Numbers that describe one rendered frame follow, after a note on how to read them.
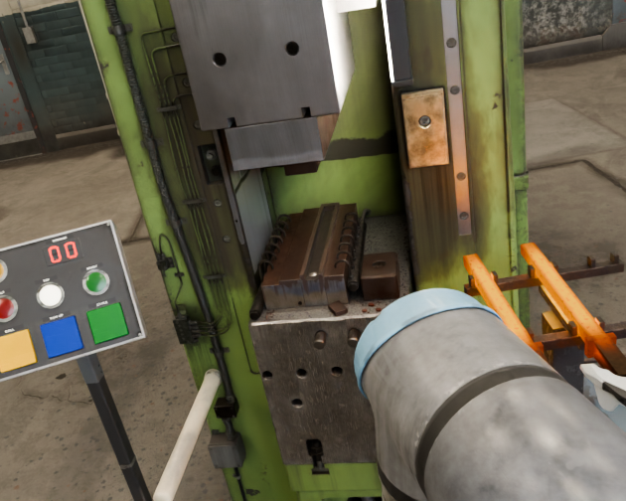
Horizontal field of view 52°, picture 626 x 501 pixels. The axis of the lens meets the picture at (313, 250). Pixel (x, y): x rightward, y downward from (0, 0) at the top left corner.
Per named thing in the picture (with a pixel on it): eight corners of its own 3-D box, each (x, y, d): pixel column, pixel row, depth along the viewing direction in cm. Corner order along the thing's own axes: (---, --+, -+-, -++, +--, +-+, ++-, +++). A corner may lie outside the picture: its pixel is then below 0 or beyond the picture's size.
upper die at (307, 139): (324, 160, 136) (316, 116, 132) (234, 171, 140) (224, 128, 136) (342, 107, 173) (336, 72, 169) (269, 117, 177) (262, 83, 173)
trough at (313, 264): (323, 278, 149) (322, 273, 149) (300, 280, 150) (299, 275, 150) (339, 206, 186) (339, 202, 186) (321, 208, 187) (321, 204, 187)
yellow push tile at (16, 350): (37, 362, 139) (27, 328, 140) (1, 373, 138) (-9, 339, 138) (39, 362, 141) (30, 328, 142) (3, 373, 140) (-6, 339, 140)
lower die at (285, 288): (348, 303, 151) (343, 271, 148) (266, 309, 155) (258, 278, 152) (360, 227, 188) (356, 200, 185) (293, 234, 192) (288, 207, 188)
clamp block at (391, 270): (399, 298, 149) (396, 274, 146) (363, 301, 151) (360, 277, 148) (400, 273, 160) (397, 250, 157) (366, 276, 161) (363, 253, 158)
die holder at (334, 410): (428, 461, 163) (410, 312, 143) (282, 465, 170) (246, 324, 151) (423, 334, 212) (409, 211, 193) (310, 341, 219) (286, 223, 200)
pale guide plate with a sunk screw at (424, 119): (449, 164, 145) (443, 89, 138) (408, 169, 147) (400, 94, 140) (448, 161, 147) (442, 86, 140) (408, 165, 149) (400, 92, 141)
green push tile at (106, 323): (128, 334, 143) (119, 301, 144) (94, 344, 142) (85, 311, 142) (129, 334, 145) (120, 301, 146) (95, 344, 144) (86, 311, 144)
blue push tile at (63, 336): (83, 347, 141) (74, 315, 142) (49, 358, 140) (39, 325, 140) (85, 347, 143) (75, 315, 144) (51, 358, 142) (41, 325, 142)
